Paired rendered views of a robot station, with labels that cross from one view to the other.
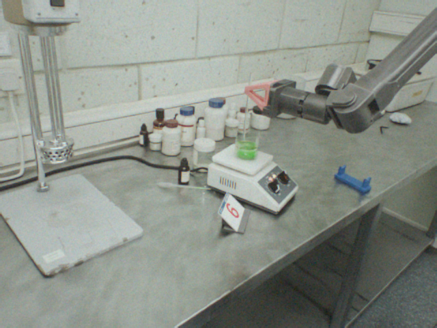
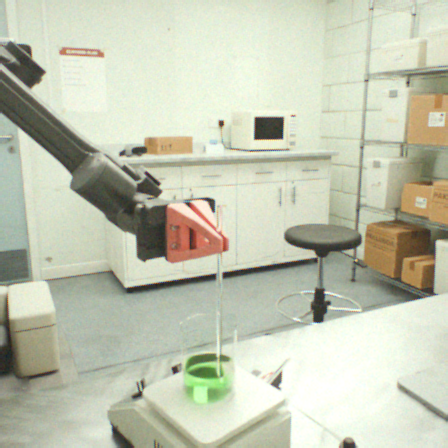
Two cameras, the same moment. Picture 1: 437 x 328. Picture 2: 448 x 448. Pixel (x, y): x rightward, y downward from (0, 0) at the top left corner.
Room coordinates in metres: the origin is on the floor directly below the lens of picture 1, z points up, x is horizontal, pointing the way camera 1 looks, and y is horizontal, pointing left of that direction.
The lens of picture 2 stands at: (1.28, 0.10, 1.13)
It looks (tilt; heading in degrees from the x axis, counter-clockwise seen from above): 13 degrees down; 200
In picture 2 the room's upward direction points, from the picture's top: straight up
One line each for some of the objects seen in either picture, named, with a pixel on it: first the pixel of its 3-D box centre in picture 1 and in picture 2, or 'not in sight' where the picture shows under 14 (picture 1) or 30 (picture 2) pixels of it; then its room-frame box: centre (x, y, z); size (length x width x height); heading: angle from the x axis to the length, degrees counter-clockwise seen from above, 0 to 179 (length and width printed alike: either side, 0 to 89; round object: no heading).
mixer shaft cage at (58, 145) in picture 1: (49, 95); not in sight; (0.67, 0.32, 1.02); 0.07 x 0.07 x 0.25
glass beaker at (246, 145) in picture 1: (246, 143); (211, 359); (0.86, -0.06, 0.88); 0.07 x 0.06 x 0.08; 156
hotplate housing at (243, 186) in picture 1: (250, 176); (199, 419); (0.85, -0.08, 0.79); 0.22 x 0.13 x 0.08; 61
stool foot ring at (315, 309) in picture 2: not in sight; (318, 307); (-0.73, -0.14, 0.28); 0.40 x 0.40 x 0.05
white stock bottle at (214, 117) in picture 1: (214, 119); not in sight; (1.18, 0.03, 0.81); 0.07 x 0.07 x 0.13
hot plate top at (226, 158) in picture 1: (242, 158); (213, 396); (0.86, -0.06, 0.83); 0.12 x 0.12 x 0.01; 61
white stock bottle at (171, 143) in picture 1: (171, 137); not in sight; (1.03, 0.15, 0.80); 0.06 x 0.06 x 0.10
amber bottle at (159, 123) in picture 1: (160, 126); not in sight; (1.09, 0.19, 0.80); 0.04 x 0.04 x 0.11
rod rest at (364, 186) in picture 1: (353, 177); not in sight; (0.94, -0.38, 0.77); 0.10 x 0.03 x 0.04; 39
